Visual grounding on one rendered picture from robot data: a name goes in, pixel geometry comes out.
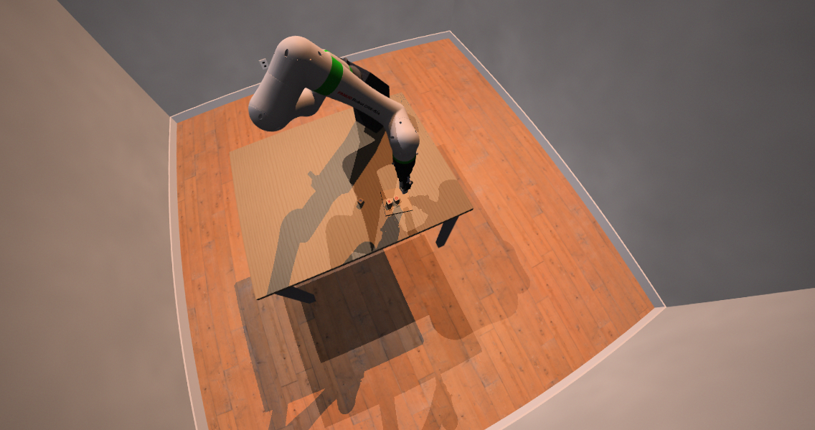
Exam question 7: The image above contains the tan square mat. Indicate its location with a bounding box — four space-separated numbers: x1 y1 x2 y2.
381 188 413 215

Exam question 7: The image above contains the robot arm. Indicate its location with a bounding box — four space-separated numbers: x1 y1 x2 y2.
248 36 420 171

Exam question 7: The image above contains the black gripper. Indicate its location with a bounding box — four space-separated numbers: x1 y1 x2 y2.
395 168 413 194

